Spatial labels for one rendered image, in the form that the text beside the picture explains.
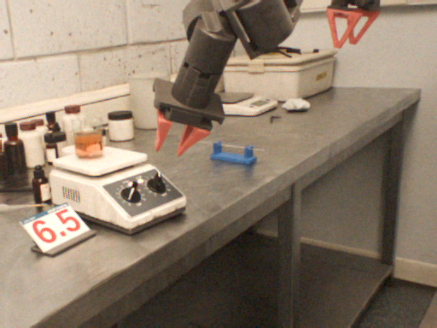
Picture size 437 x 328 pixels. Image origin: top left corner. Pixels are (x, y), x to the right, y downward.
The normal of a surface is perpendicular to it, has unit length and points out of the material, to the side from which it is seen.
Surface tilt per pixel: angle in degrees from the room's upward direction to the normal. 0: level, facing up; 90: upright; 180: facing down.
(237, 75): 93
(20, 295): 0
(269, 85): 93
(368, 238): 90
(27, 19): 90
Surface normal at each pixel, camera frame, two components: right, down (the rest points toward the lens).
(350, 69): -0.62, 0.27
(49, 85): 0.79, 0.13
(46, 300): -0.07, -0.95
